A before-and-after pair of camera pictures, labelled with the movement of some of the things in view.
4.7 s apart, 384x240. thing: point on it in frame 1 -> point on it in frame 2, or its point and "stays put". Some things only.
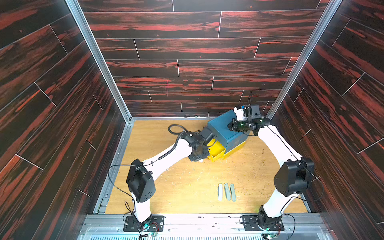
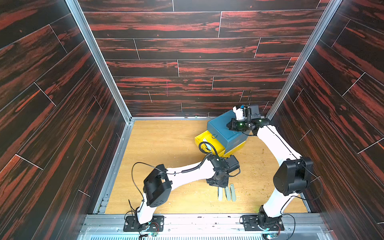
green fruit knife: (227, 191) stays put
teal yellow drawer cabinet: (224, 140) stays put
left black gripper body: (202, 154) -> (222, 182)
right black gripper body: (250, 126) stays put
